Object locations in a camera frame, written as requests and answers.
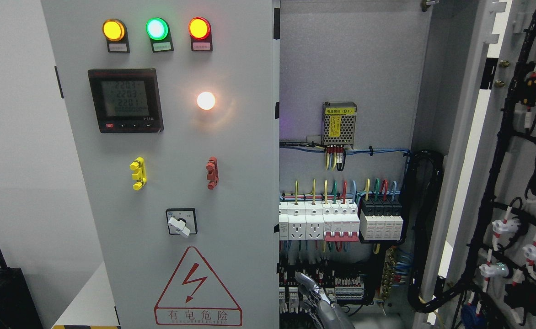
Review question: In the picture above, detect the yellow terminal connector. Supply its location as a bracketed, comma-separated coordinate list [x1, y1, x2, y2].
[129, 157, 147, 190]

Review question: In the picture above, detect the black digital power meter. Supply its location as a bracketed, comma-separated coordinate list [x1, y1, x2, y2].
[88, 68, 164, 133]

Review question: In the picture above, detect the black right cable harness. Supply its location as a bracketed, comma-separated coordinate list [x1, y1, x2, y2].
[405, 150, 447, 314]

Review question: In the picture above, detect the green indicator lamp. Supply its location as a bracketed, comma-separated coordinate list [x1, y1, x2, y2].
[145, 17, 174, 53]

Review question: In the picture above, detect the black white surge protector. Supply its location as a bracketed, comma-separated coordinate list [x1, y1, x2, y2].
[359, 198, 404, 245]

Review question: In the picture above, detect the grey cabinet door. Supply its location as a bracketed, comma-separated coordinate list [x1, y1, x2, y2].
[406, 0, 536, 329]
[41, 0, 280, 329]

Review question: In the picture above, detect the red indicator lamp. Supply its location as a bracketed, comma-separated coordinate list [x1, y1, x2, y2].
[188, 16, 212, 52]

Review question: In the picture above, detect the dark grey robot right hand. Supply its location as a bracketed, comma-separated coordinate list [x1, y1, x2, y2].
[295, 271, 354, 329]

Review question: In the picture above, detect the metal mesh power supply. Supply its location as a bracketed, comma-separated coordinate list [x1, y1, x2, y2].
[321, 101, 357, 146]

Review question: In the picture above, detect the white rotary selector switch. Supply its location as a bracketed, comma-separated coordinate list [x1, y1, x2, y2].
[166, 208, 198, 238]

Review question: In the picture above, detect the lower relay terminal row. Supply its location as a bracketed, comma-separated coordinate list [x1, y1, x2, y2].
[276, 260, 376, 315]

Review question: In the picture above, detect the yellow indicator lamp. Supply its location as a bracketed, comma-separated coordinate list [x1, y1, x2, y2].
[102, 19, 129, 53]

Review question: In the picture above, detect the white glowing indicator lamp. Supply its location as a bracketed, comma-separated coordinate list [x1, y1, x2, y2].
[197, 91, 216, 111]

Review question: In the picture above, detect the black box with antenna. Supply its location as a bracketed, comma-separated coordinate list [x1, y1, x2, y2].
[0, 248, 43, 329]

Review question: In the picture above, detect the red terminal connector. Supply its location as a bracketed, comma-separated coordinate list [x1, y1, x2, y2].
[206, 156, 219, 190]

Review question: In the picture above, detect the white socket breaker row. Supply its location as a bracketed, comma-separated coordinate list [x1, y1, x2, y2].
[278, 201, 359, 242]

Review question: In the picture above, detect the red electric hazard sticker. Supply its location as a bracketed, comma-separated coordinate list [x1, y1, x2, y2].
[154, 246, 243, 327]

